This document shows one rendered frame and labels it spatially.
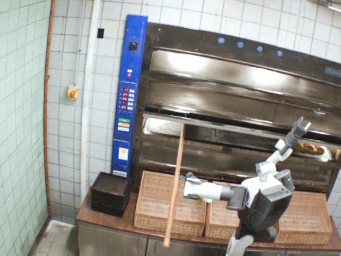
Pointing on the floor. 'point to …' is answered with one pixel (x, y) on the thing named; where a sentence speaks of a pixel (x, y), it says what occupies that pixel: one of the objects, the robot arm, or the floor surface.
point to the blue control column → (129, 64)
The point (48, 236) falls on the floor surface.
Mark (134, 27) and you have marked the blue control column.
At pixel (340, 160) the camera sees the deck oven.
